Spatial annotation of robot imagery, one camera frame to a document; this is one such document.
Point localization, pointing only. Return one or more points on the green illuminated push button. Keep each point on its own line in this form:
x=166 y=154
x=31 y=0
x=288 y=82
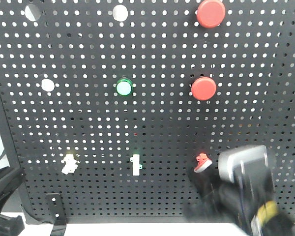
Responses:
x=124 y=86

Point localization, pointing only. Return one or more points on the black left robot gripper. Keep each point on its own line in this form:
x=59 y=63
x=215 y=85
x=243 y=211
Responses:
x=10 y=180

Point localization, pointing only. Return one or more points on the white standing desk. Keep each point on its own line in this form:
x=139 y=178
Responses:
x=153 y=229

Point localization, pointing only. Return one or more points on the left black clamp bracket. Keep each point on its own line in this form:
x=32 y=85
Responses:
x=57 y=213

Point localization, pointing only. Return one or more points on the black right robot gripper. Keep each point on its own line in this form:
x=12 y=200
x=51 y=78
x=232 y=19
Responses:
x=253 y=210

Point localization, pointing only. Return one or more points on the yellow-lit white toggle switch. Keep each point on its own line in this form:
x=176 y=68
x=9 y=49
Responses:
x=70 y=164

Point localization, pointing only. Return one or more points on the black perforated pegboard panel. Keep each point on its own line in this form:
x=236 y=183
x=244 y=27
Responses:
x=60 y=61

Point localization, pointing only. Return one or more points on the red toggle switch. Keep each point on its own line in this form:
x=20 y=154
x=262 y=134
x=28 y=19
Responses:
x=203 y=163

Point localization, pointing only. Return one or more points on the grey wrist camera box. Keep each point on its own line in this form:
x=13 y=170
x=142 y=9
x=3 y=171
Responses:
x=249 y=168

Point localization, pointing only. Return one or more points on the upper red mushroom push button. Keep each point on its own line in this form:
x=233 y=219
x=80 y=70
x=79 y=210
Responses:
x=210 y=13

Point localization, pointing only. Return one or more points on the green-lit white toggle switch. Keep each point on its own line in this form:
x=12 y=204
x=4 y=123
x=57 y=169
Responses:
x=136 y=166

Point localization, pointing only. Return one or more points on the lower red mushroom push button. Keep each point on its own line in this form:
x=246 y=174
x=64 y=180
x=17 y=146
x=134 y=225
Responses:
x=203 y=88

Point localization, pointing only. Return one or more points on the red mushroom push button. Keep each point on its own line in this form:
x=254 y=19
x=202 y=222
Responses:
x=210 y=13
x=203 y=88

